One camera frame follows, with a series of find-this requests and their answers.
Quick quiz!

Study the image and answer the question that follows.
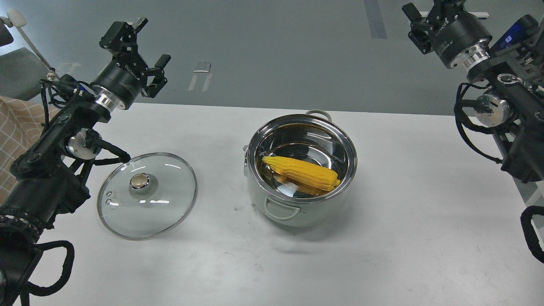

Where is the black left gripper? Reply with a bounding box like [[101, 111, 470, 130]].
[[91, 17, 171, 110]]

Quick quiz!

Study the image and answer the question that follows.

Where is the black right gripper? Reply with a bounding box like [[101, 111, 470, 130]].
[[402, 0, 492, 68]]

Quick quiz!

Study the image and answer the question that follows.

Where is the glass pot lid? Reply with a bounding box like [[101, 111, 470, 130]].
[[96, 153, 198, 241]]

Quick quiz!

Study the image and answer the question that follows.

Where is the yellow toy corn cob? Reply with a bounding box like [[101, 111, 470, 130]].
[[262, 156, 341, 191]]

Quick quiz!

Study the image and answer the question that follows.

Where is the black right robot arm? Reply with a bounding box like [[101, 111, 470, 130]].
[[402, 0, 544, 183]]

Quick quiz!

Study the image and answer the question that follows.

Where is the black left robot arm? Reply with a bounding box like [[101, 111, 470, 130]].
[[0, 17, 171, 306]]

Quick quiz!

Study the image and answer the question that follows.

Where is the pale green steel pot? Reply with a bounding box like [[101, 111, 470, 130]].
[[244, 110, 357, 227]]

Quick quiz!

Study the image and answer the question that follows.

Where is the white table leg base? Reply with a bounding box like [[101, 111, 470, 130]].
[[471, 12, 490, 19]]

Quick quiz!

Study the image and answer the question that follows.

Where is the grey office chair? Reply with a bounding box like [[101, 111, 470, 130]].
[[0, 8, 59, 101]]

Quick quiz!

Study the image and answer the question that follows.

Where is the beige checked cloth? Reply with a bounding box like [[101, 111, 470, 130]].
[[0, 96, 45, 204]]

